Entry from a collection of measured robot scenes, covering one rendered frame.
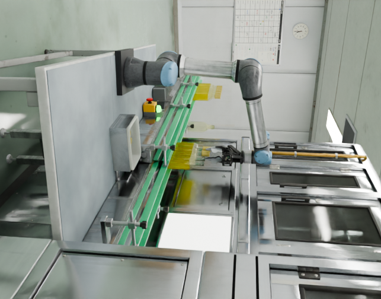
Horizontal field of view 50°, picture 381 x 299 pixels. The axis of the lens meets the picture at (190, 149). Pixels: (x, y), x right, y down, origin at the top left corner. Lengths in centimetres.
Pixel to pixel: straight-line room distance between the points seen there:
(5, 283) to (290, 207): 143
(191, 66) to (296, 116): 647
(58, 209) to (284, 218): 115
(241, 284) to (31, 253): 64
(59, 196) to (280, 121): 728
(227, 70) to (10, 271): 132
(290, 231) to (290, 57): 624
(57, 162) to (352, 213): 148
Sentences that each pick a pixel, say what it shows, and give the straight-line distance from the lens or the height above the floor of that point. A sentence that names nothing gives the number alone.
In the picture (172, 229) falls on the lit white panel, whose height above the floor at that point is 104.
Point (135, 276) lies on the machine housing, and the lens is 123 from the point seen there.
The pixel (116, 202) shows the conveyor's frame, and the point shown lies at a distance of 184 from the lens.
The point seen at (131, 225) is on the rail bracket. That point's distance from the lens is 153.
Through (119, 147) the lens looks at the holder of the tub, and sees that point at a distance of 190.
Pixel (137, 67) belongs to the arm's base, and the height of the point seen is 84.
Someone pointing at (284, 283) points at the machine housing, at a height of 147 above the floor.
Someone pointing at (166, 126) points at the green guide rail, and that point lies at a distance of 235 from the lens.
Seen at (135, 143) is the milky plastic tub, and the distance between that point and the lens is 205.
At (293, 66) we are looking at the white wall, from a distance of 812.
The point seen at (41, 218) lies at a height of 36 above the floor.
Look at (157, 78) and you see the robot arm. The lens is 196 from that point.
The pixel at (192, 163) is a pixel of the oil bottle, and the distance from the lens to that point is 220.
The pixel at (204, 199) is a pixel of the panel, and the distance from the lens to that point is 216.
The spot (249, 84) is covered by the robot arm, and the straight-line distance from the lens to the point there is 195.
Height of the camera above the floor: 134
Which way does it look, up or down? 7 degrees down
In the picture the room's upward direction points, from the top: 92 degrees clockwise
